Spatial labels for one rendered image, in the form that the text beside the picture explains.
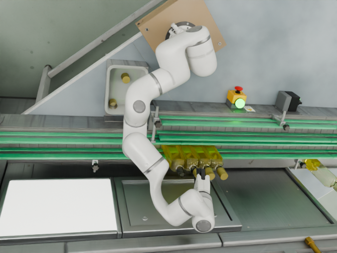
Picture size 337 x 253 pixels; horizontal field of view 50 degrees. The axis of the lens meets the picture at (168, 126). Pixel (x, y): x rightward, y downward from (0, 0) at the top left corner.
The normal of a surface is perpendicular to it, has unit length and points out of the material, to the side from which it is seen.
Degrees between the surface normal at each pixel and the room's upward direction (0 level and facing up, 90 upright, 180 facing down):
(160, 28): 0
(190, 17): 0
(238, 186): 89
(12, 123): 90
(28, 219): 90
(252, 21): 0
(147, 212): 90
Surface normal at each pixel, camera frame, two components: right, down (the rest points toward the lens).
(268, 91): 0.22, 0.46
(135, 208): 0.14, -0.89
